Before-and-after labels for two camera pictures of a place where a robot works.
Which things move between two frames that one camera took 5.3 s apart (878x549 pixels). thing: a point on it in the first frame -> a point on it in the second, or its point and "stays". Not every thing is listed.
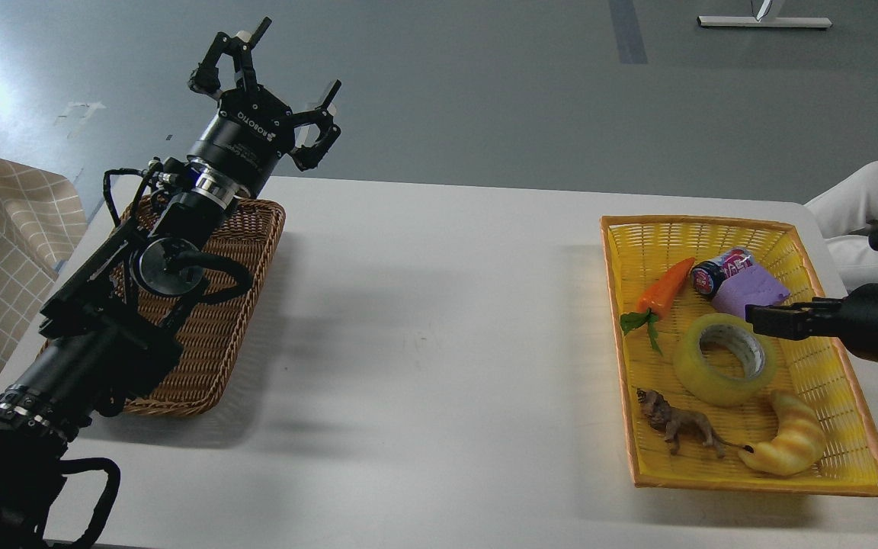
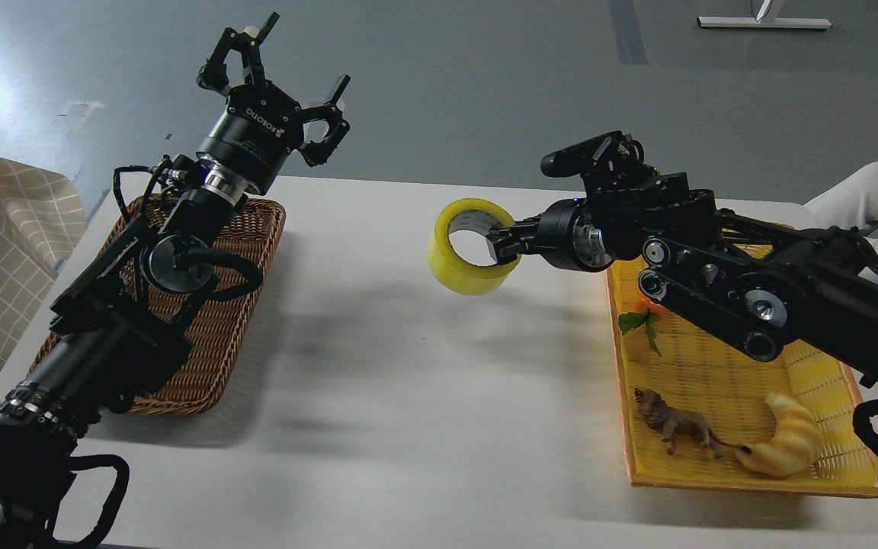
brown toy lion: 678,423 stays
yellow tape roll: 702,380 -> 453,273
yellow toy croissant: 799,445 stays
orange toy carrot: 656,299 stays
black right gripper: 866,318 -> 570,234
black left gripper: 251,129 stays
